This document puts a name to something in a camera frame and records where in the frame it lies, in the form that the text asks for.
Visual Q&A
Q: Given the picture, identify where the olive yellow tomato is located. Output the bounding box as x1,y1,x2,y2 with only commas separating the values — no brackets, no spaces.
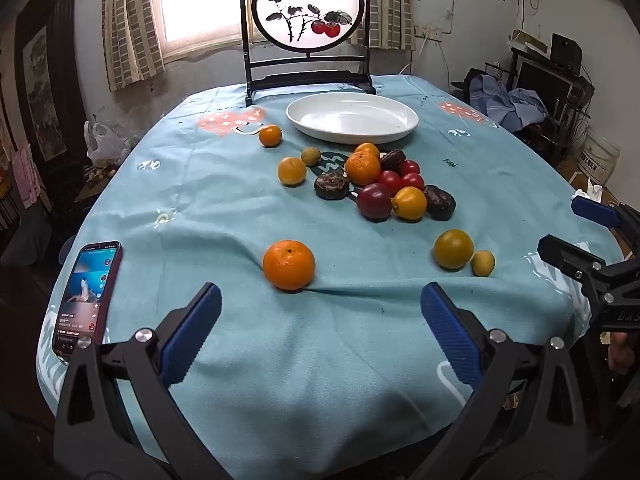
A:
433,229,475,271

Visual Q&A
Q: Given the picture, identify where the dark framed painting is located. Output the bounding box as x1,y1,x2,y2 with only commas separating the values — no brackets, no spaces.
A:
14,5,86,171

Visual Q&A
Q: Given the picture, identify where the smartphone with lit screen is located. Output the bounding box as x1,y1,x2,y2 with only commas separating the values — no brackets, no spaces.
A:
52,241,123,363

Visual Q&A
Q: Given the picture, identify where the round painted screen on stand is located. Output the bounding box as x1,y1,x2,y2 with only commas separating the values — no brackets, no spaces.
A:
239,0,377,107

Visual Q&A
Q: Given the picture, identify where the pile of blue clothes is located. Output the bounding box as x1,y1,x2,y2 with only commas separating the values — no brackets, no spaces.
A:
470,72,548,131

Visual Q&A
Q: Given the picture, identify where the orange mandarin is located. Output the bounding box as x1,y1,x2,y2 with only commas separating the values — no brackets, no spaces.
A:
263,240,317,292
345,151,382,186

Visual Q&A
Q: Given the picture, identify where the black metal rack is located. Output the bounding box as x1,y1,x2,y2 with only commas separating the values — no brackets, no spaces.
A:
510,47,596,161

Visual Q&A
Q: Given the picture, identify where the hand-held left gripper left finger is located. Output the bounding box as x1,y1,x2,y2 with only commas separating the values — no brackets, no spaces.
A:
54,282,236,480

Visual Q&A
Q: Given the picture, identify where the checked curtain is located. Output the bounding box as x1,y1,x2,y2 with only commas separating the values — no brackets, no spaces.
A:
102,0,166,92
350,0,416,51

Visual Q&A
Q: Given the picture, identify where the dark purple plum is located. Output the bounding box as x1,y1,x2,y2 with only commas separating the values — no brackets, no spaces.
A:
356,183,392,222

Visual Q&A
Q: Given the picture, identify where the black monitor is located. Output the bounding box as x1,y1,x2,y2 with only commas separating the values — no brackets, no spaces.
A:
515,55,576,106

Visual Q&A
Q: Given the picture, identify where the white plastic bucket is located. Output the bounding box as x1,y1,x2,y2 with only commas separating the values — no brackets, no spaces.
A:
580,127,621,186

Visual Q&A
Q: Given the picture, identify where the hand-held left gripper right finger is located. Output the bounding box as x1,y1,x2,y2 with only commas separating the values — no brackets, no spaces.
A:
410,282,601,480

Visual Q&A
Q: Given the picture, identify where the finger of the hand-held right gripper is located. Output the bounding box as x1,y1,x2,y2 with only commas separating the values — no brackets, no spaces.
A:
571,196,640,241
537,235,640,311

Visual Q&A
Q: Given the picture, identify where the white oval plate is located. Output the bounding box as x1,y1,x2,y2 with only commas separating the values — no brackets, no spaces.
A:
286,92,419,146

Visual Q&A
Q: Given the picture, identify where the white plastic bag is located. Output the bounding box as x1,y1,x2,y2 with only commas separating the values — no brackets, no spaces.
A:
84,121,132,167

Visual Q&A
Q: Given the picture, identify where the light blue printed tablecloth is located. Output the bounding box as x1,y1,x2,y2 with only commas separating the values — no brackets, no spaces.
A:
37,74,626,480

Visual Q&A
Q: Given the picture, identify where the pink cloth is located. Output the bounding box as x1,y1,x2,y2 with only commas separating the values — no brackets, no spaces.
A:
12,147,41,206

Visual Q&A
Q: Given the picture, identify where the bright window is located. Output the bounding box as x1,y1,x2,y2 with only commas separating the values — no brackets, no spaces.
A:
152,0,242,56

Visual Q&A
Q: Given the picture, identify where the white power cable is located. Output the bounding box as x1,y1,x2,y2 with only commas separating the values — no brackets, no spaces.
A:
400,35,431,76

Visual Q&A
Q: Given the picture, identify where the black speaker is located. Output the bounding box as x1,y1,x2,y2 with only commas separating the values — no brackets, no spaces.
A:
551,33,583,76

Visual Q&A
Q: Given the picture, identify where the person's right hand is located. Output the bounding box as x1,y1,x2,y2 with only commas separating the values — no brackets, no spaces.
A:
606,332,640,376

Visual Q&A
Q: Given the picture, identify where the spotted yellow citrus fruit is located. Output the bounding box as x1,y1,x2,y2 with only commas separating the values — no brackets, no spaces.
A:
278,157,307,187

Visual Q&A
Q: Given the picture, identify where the white crumpled tissue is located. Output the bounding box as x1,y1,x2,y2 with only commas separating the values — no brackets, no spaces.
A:
572,182,603,203

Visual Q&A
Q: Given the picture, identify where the dark wrinkled passion fruit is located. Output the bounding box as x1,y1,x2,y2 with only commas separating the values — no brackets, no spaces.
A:
314,172,351,201

